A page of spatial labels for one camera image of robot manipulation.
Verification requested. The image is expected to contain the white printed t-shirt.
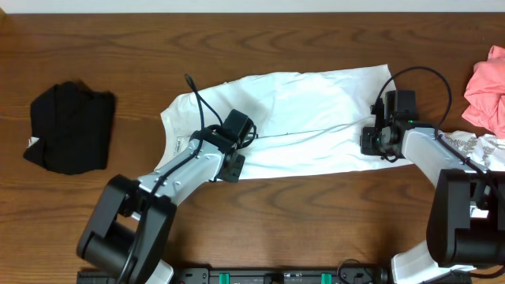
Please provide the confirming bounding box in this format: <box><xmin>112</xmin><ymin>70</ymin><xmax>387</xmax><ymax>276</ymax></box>
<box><xmin>159</xmin><ymin>65</ymin><xmax>395</xmax><ymax>179</ymax></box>

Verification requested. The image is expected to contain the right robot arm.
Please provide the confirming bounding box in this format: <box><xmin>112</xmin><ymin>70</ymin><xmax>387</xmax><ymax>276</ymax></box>
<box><xmin>360</xmin><ymin>91</ymin><xmax>504</xmax><ymax>283</ymax></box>

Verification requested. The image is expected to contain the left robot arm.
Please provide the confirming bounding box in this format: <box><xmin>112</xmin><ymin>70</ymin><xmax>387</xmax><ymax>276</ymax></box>
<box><xmin>77</xmin><ymin>110</ymin><xmax>256</xmax><ymax>284</ymax></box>

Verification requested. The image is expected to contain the white fern-print garment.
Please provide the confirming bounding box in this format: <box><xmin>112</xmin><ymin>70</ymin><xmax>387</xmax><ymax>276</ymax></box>
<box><xmin>444</xmin><ymin>131</ymin><xmax>505</xmax><ymax>171</ymax></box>

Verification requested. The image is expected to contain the pink garment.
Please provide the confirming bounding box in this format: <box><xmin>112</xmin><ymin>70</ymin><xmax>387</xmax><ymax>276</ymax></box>
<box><xmin>462</xmin><ymin>45</ymin><xmax>504</xmax><ymax>140</ymax></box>

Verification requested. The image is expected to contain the folded black garment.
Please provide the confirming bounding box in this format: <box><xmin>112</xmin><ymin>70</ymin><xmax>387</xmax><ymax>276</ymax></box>
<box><xmin>23</xmin><ymin>81</ymin><xmax>116</xmax><ymax>175</ymax></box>

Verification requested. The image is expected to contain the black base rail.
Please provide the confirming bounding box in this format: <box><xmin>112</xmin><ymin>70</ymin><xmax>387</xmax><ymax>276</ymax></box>
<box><xmin>77</xmin><ymin>259</ymin><xmax>474</xmax><ymax>284</ymax></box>

